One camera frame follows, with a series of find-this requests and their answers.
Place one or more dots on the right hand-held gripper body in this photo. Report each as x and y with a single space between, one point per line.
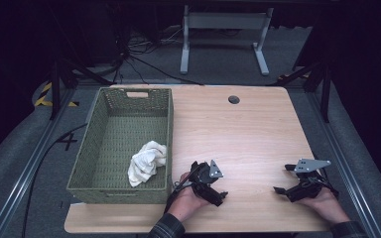
306 188

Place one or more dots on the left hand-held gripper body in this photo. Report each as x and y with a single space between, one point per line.
205 180

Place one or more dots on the white cloth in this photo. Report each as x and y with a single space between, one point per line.
144 163

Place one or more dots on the green woven basket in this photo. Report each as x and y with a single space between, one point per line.
122 132

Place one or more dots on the person's right hand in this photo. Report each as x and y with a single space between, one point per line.
325 205

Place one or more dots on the person's left hand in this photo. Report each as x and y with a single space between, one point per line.
187 201

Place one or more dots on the black metal stand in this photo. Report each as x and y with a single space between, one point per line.
320 79
61 76

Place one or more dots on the aluminium floor rail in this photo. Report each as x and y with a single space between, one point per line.
344 158
29 168

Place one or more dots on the grey metal desk frame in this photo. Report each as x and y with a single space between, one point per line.
225 21

